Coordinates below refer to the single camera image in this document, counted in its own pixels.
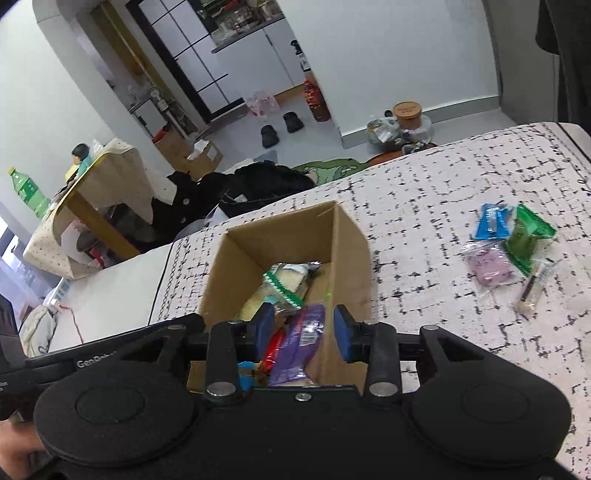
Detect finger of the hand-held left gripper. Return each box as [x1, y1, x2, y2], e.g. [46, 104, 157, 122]
[134, 314, 206, 347]

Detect red snack packet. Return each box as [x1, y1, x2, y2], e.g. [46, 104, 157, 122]
[257, 327, 290, 371]

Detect pink plastic bag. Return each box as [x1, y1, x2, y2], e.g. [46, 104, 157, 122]
[246, 90, 280, 117]

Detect black clothes on floor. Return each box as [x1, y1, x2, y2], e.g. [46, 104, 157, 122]
[151, 161, 317, 253]

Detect green striped clear snack packet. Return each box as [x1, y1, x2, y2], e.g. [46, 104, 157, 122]
[235, 261, 322, 320]

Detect blue and green snack packet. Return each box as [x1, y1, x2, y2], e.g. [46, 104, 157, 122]
[237, 362, 269, 389]

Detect red fire extinguisher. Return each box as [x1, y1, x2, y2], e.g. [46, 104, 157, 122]
[303, 80, 331, 123]

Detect cardboard box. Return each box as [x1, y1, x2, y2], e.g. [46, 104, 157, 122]
[154, 128, 223, 182]
[187, 200, 376, 394]

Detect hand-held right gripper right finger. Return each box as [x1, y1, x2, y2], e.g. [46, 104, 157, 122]
[332, 305, 491, 398]

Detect green floor mat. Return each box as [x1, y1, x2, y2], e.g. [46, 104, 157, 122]
[291, 157, 371, 186]

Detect cardboard box on floor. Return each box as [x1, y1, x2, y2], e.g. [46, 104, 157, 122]
[154, 128, 223, 182]

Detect table with dotted cloth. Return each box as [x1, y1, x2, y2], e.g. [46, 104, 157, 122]
[23, 137, 156, 281]

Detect black and white printed blanket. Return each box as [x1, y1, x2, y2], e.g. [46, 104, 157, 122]
[148, 122, 591, 480]

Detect small doll figure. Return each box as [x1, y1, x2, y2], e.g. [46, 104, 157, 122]
[64, 143, 93, 182]

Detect beige cloth bag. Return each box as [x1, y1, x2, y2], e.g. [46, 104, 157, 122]
[17, 305, 59, 359]

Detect clear biscuit stick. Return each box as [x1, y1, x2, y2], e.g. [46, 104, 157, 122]
[512, 258, 563, 320]

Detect dark green snack packet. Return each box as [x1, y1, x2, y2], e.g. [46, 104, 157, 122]
[502, 203, 557, 278]

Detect person's left hand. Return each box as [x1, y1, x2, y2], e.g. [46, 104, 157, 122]
[0, 417, 46, 472]

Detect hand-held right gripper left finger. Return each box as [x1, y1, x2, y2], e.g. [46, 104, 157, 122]
[121, 305, 276, 402]

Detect brown bucket with lid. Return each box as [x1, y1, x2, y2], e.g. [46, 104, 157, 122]
[392, 101, 424, 131]

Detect green plastic bottle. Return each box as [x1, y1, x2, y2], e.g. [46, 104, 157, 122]
[8, 167, 52, 219]

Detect purple snack packet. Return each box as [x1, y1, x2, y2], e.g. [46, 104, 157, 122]
[268, 305, 327, 387]

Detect round purple cake packet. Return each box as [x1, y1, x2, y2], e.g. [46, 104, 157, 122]
[459, 240, 519, 295]

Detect orange cable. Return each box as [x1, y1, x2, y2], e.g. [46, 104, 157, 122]
[57, 302, 87, 345]

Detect white kitchen cabinet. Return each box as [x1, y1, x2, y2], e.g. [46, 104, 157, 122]
[203, 0, 308, 102]

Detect plastic bag of rubbish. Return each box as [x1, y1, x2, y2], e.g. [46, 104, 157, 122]
[366, 116, 400, 147]

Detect clear plastic container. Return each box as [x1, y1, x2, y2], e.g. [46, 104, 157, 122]
[401, 115, 435, 145]

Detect hanging black coat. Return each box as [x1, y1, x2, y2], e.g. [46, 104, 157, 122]
[536, 0, 591, 126]

